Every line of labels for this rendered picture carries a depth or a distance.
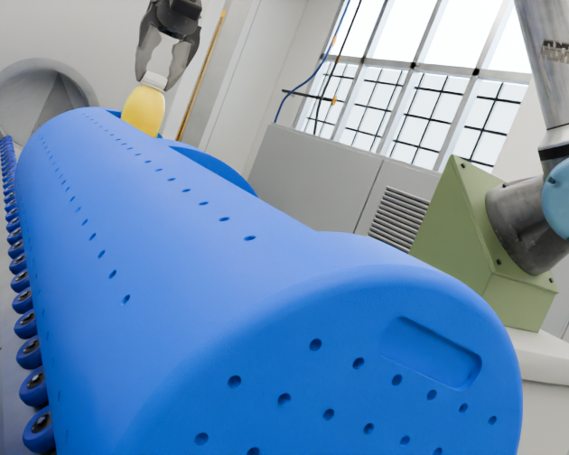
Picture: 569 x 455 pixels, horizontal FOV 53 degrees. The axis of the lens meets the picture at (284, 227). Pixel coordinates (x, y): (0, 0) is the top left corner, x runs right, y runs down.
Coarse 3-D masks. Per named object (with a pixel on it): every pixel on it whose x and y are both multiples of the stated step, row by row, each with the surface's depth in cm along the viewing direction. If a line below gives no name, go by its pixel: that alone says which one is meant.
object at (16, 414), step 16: (0, 160) 183; (0, 176) 162; (0, 192) 144; (0, 208) 131; (0, 224) 120; (0, 240) 110; (0, 256) 102; (0, 272) 95; (0, 288) 89; (0, 304) 83; (0, 320) 79; (16, 320) 76; (16, 336) 72; (16, 352) 69; (16, 368) 65; (16, 384) 62; (16, 400) 60; (16, 416) 57; (32, 416) 56; (16, 432) 55; (16, 448) 53
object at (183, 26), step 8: (152, 0) 98; (160, 0) 94; (168, 0) 93; (160, 8) 93; (168, 8) 93; (160, 16) 93; (168, 16) 94; (176, 16) 94; (200, 16) 96; (160, 24) 95; (168, 24) 94; (176, 24) 94; (184, 24) 95; (192, 24) 96; (168, 32) 100; (176, 32) 96; (184, 32) 95; (192, 32) 96
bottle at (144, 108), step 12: (144, 84) 94; (132, 96) 94; (144, 96) 93; (156, 96) 94; (132, 108) 93; (144, 108) 93; (156, 108) 94; (132, 120) 94; (144, 120) 94; (156, 120) 95; (144, 132) 94; (156, 132) 96
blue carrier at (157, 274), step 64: (64, 128) 86; (128, 128) 76; (64, 192) 59; (128, 192) 48; (192, 192) 44; (64, 256) 46; (128, 256) 37; (192, 256) 33; (256, 256) 31; (320, 256) 30; (384, 256) 31; (64, 320) 39; (128, 320) 31; (192, 320) 28; (256, 320) 26; (320, 320) 28; (384, 320) 30; (448, 320) 32; (64, 384) 35; (128, 384) 27; (192, 384) 26; (256, 384) 27; (320, 384) 29; (384, 384) 31; (448, 384) 34; (512, 384) 36; (64, 448) 32; (128, 448) 25; (192, 448) 27; (256, 448) 29; (320, 448) 30; (384, 448) 32; (448, 448) 35; (512, 448) 38
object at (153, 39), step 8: (152, 32) 94; (144, 40) 93; (152, 40) 94; (160, 40) 94; (136, 48) 94; (144, 48) 94; (152, 48) 94; (136, 56) 94; (144, 56) 94; (136, 64) 94; (144, 64) 94; (136, 72) 95; (144, 72) 95; (136, 80) 96
